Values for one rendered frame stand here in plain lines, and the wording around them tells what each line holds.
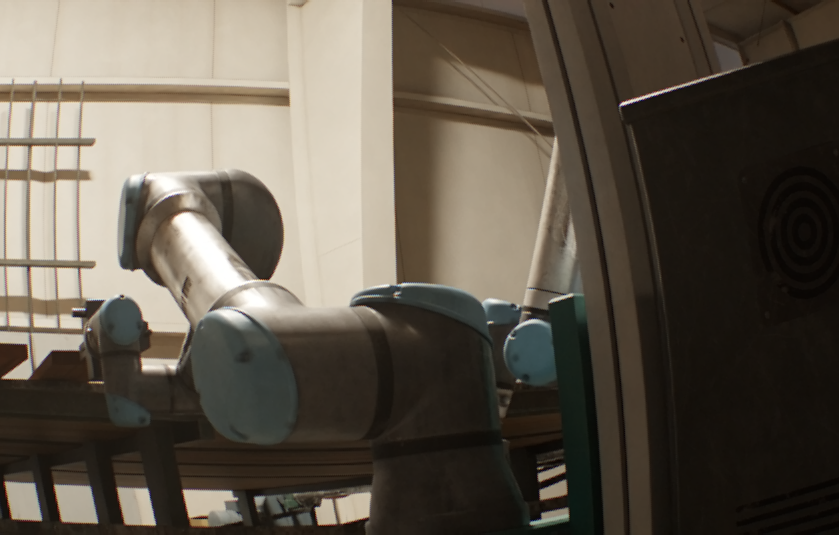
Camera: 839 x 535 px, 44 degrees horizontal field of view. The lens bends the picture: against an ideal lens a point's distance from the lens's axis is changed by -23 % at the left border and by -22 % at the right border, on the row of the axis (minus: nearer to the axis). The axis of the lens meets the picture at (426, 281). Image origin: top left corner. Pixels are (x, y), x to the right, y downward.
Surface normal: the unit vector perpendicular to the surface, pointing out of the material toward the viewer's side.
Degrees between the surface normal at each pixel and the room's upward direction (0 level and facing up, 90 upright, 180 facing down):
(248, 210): 98
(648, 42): 90
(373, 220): 99
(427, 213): 90
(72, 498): 90
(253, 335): 63
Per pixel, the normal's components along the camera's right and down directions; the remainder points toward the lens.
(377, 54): 0.63, -0.07
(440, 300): 0.32, -0.26
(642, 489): -0.69, -0.05
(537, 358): -0.34, -0.14
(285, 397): 0.43, 0.22
